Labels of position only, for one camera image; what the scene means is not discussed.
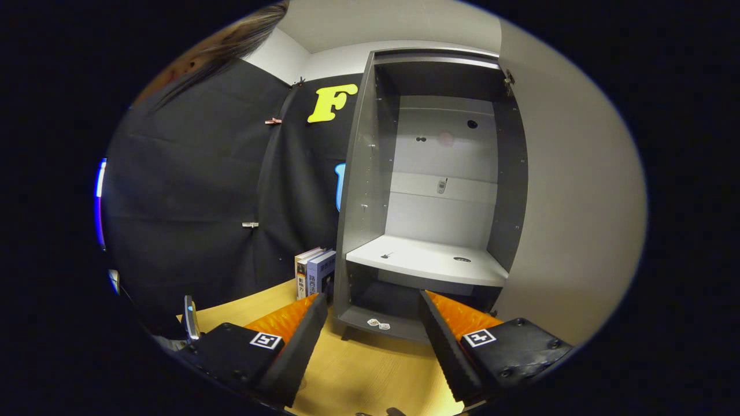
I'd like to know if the white cabinet shelf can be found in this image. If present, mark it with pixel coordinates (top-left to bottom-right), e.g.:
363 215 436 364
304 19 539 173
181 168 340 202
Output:
345 234 509 288

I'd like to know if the beige cabinet door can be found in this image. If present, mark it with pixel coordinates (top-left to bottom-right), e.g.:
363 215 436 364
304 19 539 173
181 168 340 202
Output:
498 17 648 347

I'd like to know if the dark grey cabinet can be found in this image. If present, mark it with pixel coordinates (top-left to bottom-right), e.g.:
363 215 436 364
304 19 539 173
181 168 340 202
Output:
332 48 530 346

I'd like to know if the black backdrop cloth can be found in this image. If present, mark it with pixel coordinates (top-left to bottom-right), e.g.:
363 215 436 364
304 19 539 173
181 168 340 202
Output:
104 58 365 324

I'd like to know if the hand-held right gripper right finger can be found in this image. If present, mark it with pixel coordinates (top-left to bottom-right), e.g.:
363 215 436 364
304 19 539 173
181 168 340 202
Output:
419 290 574 405

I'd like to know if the white book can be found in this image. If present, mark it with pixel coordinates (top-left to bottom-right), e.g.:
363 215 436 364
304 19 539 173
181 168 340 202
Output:
294 247 324 300

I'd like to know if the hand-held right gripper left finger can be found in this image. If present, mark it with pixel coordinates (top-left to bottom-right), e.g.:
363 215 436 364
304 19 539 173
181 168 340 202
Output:
188 293 329 408

